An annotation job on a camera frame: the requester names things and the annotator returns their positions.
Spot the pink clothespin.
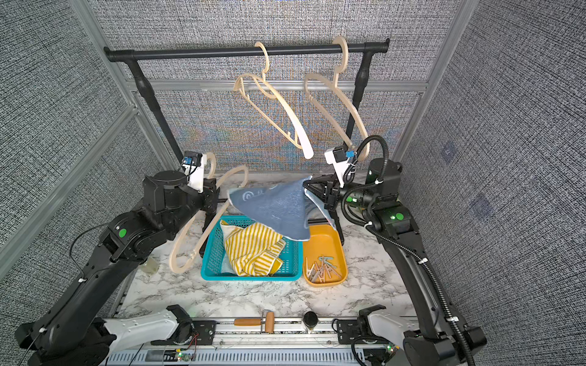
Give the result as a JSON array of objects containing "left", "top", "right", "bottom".
[{"left": 325, "top": 266, "right": 343, "bottom": 279}]

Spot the small glass bottle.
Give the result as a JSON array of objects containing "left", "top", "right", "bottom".
[{"left": 139, "top": 257, "right": 160, "bottom": 275}]

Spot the black clothes rack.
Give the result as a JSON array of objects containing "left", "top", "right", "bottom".
[{"left": 104, "top": 39, "right": 391, "bottom": 160}]

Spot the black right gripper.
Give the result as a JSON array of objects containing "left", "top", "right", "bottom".
[{"left": 307, "top": 177, "right": 385, "bottom": 217}]

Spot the mint green clothespin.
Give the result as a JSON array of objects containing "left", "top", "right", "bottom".
[{"left": 318, "top": 256, "right": 337, "bottom": 268}]

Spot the white clothespin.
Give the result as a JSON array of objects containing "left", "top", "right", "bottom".
[
  {"left": 308, "top": 271, "right": 321, "bottom": 284},
  {"left": 305, "top": 260, "right": 315, "bottom": 282}
]

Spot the yellow plastic tray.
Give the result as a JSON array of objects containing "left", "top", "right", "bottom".
[{"left": 303, "top": 224, "right": 348, "bottom": 288}]

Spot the small black lidded jar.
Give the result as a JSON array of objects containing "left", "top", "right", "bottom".
[{"left": 302, "top": 311, "right": 319, "bottom": 333}]

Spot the dark blue hello towel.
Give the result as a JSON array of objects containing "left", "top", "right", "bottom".
[{"left": 228, "top": 175, "right": 336, "bottom": 242}]

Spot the wooden handle roller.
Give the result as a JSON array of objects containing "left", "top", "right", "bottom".
[{"left": 233, "top": 310, "right": 276, "bottom": 334}]

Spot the teal plastic basket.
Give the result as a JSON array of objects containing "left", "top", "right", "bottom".
[{"left": 201, "top": 222, "right": 303, "bottom": 282}]

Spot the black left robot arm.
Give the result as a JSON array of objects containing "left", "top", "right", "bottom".
[{"left": 15, "top": 170, "right": 219, "bottom": 365}]

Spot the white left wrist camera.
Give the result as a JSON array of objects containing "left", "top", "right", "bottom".
[{"left": 182, "top": 151, "right": 206, "bottom": 193}]

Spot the white right arm base mount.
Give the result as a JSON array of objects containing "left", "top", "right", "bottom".
[{"left": 357, "top": 305, "right": 419, "bottom": 350}]

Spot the yellow striped towel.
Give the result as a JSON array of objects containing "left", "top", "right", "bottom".
[{"left": 221, "top": 221, "right": 286, "bottom": 277}]

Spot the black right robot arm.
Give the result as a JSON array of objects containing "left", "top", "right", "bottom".
[{"left": 303, "top": 158, "right": 487, "bottom": 365}]

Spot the black corrugated cable conduit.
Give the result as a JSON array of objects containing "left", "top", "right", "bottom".
[{"left": 340, "top": 134, "right": 477, "bottom": 366}]

